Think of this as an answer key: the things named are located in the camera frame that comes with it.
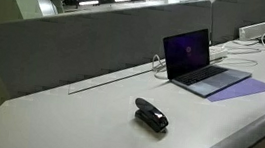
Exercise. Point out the black stapler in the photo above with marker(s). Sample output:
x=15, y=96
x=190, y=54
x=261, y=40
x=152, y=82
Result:
x=151, y=116

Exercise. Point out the grey laptop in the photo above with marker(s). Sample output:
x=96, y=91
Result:
x=188, y=53

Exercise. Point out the purple paper sheet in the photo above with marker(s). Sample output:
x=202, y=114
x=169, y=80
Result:
x=253, y=87

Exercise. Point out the white power strip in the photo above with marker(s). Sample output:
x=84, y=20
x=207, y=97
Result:
x=218, y=53

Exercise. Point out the long grey desk partition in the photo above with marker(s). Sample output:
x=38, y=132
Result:
x=75, y=44

